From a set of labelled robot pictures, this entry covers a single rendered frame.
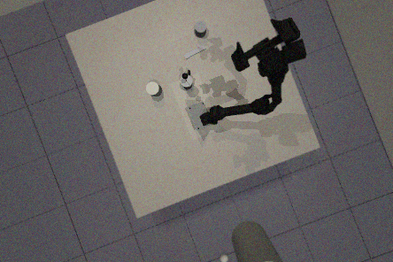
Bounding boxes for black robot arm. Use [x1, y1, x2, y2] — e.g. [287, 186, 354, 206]
[199, 38, 306, 126]

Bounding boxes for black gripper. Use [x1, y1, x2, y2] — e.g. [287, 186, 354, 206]
[231, 18, 300, 72]

